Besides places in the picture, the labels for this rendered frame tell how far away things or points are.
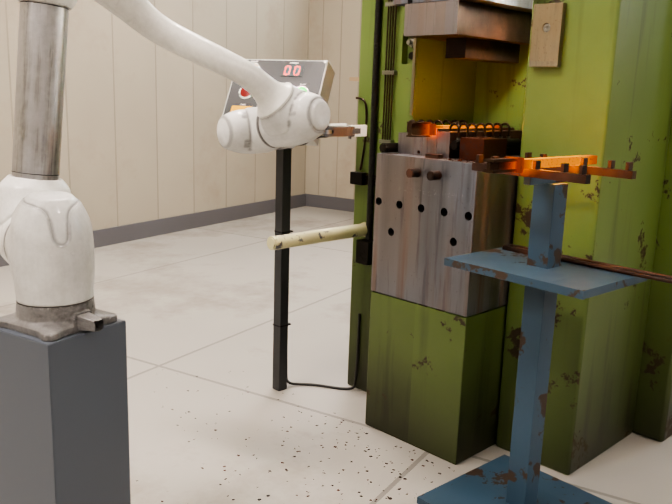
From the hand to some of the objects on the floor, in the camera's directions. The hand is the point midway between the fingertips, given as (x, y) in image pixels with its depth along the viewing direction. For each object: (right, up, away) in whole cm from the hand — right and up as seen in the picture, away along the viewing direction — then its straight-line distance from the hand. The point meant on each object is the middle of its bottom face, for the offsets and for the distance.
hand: (348, 129), depth 199 cm
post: (-25, -84, +80) cm, 119 cm away
